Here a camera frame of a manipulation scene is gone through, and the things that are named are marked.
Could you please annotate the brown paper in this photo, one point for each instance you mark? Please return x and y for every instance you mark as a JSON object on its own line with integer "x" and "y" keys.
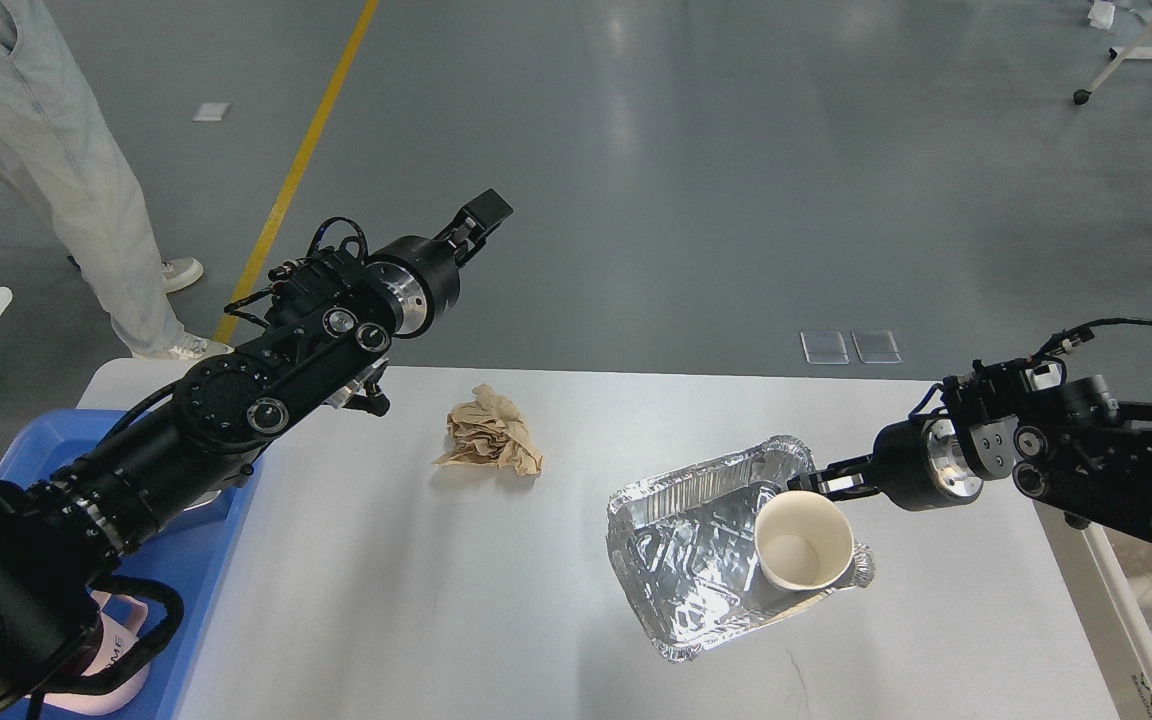
{"x": 490, "y": 432}

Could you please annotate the cream paper cup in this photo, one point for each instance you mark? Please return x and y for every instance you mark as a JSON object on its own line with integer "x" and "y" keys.
{"x": 802, "y": 541}

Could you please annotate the person in grey trousers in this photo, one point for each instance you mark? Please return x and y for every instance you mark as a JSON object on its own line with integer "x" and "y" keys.
{"x": 58, "y": 153}

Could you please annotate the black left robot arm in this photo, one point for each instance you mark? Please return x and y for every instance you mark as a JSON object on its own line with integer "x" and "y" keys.
{"x": 69, "y": 622}

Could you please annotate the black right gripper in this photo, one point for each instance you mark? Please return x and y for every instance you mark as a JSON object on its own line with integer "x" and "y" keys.
{"x": 918, "y": 464}

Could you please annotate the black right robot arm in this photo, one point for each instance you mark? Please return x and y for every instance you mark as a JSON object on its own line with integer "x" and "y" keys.
{"x": 1068, "y": 444}

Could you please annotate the blue plastic tray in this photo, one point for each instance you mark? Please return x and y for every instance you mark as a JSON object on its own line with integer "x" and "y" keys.
{"x": 191, "y": 555}

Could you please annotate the stainless steel square tray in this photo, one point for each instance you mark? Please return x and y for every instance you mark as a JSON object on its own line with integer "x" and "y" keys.
{"x": 206, "y": 495}

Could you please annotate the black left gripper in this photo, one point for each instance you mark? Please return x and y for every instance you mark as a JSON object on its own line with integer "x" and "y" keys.
{"x": 424, "y": 273}

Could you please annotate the white plastic bin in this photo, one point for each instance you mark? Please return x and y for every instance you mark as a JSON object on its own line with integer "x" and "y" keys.
{"x": 1109, "y": 577}

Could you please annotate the aluminium foil tray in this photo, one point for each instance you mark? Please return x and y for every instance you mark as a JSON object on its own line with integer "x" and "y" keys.
{"x": 682, "y": 547}

